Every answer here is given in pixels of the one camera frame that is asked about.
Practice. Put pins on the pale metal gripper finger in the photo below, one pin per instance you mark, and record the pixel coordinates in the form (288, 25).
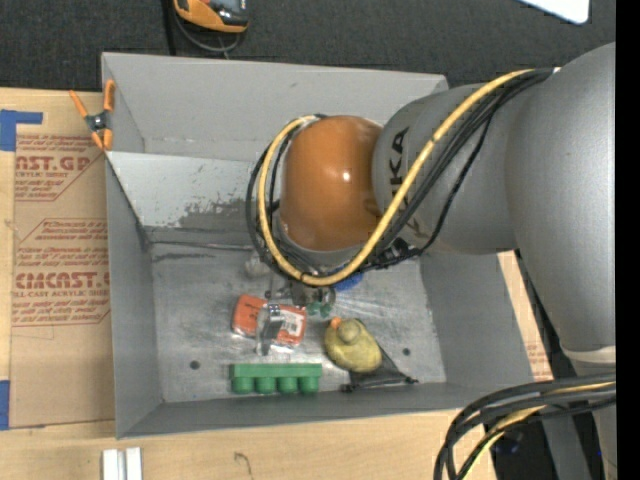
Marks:
(270, 326)

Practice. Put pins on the orange packet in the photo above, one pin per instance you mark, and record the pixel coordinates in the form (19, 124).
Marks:
(246, 317)

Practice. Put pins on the blue round object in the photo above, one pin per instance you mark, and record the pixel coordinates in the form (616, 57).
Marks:
(350, 283)

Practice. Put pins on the green block with round pegs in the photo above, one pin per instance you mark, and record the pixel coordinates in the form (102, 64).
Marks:
(275, 377)

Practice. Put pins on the clear pale lump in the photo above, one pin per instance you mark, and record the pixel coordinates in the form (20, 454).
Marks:
(254, 268)

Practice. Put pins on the yellow rubber duck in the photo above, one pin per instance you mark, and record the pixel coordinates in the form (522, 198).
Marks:
(352, 348)

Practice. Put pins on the grey metal bin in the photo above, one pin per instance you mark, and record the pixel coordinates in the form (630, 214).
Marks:
(200, 288)

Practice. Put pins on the brown cardboard board red print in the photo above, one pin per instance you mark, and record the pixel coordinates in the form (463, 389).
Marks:
(60, 358)

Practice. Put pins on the black cylinder on white bracket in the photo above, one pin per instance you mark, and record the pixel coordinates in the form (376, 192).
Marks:
(400, 251)

